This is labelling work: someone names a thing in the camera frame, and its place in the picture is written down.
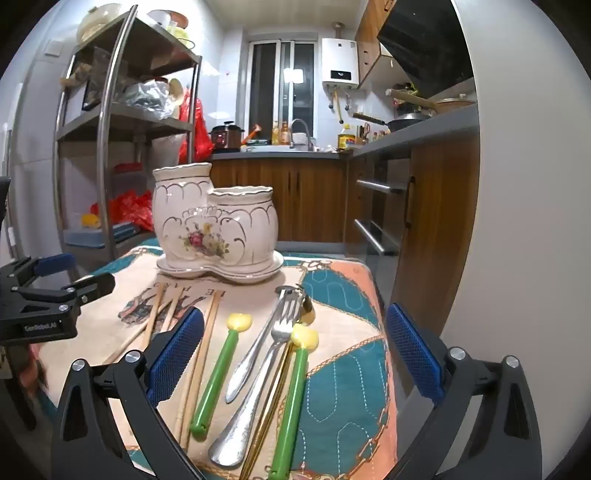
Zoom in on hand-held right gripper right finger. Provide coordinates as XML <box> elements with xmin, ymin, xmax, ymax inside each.
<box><xmin>383</xmin><ymin>302</ymin><xmax>543</xmax><ymax>480</ymax></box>

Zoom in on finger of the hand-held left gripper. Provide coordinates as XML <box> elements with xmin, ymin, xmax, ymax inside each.
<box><xmin>9</xmin><ymin>253</ymin><xmax>77</xmax><ymax>289</ymax></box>
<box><xmin>11</xmin><ymin>272</ymin><xmax>116</xmax><ymax>309</ymax></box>

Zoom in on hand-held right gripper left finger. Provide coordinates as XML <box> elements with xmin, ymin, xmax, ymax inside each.
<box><xmin>51</xmin><ymin>307</ymin><xmax>206</xmax><ymax>480</ymax></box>

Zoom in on green handle yellow corn utensil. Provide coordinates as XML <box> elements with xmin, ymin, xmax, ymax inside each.
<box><xmin>189</xmin><ymin>314</ymin><xmax>253</xmax><ymax>439</ymax></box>
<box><xmin>268</xmin><ymin>323</ymin><xmax>319</xmax><ymax>478</ymax></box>

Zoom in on silver fork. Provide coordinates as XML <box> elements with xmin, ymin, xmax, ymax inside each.
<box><xmin>209</xmin><ymin>295</ymin><xmax>301</xmax><ymax>467</ymax></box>
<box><xmin>225</xmin><ymin>285</ymin><xmax>305</xmax><ymax>403</ymax></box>

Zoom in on gold fork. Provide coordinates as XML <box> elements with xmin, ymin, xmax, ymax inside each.
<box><xmin>239</xmin><ymin>295</ymin><xmax>317</xmax><ymax>480</ymax></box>

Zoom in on white floral ceramic utensil holder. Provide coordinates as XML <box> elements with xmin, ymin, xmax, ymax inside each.
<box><xmin>152</xmin><ymin>162</ymin><xmax>280</xmax><ymax>273</ymax></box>

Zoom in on blue plastic container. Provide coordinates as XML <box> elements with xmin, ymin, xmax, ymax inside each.
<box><xmin>65</xmin><ymin>222</ymin><xmax>139</xmax><ymax>250</ymax></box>

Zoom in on printed teal and peach cloth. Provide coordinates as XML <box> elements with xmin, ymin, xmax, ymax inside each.
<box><xmin>39</xmin><ymin>244</ymin><xmax>400</xmax><ymax>480</ymax></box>

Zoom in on red lid plastic container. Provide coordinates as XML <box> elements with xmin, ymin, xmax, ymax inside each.
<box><xmin>113</xmin><ymin>161</ymin><xmax>148</xmax><ymax>195</ymax></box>

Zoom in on white ceramic saucer tray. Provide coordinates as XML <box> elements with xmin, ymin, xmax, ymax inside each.
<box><xmin>156</xmin><ymin>251</ymin><xmax>284</xmax><ymax>283</ymax></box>

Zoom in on metal shelf rack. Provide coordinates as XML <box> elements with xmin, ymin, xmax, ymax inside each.
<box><xmin>53</xmin><ymin>4</ymin><xmax>204</xmax><ymax>264</ymax></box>

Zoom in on wooden kitchen base cabinet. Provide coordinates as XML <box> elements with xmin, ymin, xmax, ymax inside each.
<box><xmin>208</xmin><ymin>104</ymin><xmax>481</xmax><ymax>337</ymax></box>

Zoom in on hanging red plastic bag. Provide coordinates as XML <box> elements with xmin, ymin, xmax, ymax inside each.
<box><xmin>178</xmin><ymin>90</ymin><xmax>215</xmax><ymax>160</ymax></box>

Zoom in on silver plastic bag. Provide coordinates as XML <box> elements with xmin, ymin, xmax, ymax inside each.
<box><xmin>124</xmin><ymin>80</ymin><xmax>176</xmax><ymax>121</ymax></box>

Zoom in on dark red rice cooker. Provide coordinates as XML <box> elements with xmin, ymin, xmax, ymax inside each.
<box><xmin>209</xmin><ymin>121</ymin><xmax>245</xmax><ymax>152</ymax></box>

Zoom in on black frying pan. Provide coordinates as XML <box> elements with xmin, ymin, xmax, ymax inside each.
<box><xmin>353</xmin><ymin>112</ymin><xmax>430</xmax><ymax>132</ymax></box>

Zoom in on large white bowl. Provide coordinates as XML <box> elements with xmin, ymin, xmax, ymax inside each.
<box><xmin>76</xmin><ymin>4</ymin><xmax>123</xmax><ymax>42</ymax></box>

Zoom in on steel sink faucet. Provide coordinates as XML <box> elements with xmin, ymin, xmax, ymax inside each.
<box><xmin>290</xmin><ymin>119</ymin><xmax>315</xmax><ymax>151</ymax></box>

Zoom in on orange pot with lid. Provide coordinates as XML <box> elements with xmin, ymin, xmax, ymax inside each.
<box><xmin>390</xmin><ymin>89</ymin><xmax>476</xmax><ymax>115</ymax></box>

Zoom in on stacked bowls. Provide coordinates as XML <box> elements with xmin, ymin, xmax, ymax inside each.
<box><xmin>148</xmin><ymin>9</ymin><xmax>195</xmax><ymax>47</ymax></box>

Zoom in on sliding window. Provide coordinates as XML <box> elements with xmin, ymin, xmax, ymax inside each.
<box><xmin>249</xmin><ymin>41</ymin><xmax>317</xmax><ymax>139</ymax></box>

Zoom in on white water heater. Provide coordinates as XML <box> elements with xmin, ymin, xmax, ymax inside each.
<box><xmin>321</xmin><ymin>38</ymin><xmax>361</xmax><ymax>89</ymax></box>

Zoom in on black range hood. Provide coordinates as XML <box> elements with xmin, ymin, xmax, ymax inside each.
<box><xmin>376</xmin><ymin>0</ymin><xmax>476</xmax><ymax>100</ymax></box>

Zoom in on built-in appliance steel handles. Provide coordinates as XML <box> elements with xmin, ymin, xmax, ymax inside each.
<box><xmin>346</xmin><ymin>154</ymin><xmax>411</xmax><ymax>287</ymax></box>

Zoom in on wooden wall cabinet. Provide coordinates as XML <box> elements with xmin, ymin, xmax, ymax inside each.
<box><xmin>355</xmin><ymin>0</ymin><xmax>398</xmax><ymax>90</ymax></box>

